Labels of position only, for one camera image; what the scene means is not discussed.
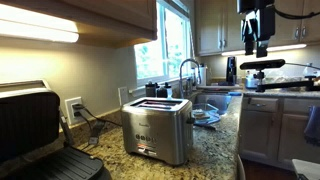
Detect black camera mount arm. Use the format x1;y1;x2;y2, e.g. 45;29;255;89
254;69;320;93

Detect black power plug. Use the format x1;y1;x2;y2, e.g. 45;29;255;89
71;103;86;118

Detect dark salt grinder white top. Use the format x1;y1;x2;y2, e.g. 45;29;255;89
156;82;173;99

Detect kitchen window white frame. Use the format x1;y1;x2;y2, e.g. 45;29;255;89
133;0;196;88

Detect white paper towel roll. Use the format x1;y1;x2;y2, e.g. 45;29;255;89
197;63;208;87

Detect chrome kitchen faucet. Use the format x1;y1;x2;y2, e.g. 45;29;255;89
178;58;202;99

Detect beige base cabinet with drawers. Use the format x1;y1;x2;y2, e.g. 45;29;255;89
238;95;320;171

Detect small silver pot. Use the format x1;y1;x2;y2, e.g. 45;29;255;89
244;73;260;90

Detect black bar stereo camera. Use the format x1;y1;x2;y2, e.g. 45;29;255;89
239;58;287;71

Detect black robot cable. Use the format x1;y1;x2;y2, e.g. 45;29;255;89
273;6;320;20

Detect wooden wall cabinet overhead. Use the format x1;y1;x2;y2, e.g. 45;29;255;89
0;0;158;49

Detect under-cabinet light strip large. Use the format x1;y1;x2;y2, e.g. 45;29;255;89
0;3;80;44

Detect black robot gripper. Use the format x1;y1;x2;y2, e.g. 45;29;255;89
236;0;277;59

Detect blue hanging dish towel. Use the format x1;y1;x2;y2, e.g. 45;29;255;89
303;105;320;147

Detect black appliance power cord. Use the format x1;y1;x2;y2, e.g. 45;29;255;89
78;107;123;147

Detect black soda maker appliance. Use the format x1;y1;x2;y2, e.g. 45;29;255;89
225;56;238;86

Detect stainless steel two-slot toaster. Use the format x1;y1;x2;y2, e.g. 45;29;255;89
120;96;195;167

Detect white wall power outlet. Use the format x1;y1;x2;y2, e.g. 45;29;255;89
64;96;84;126

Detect white wall switch plate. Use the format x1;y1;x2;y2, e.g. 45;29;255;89
117;86;130;106

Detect black panini press grill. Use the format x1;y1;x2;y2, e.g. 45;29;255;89
0;79;113;180

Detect dark pepper grinder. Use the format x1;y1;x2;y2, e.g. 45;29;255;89
144;81;159;98

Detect beige wall cabinets with handles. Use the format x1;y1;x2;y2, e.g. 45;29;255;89
194;0;320;57

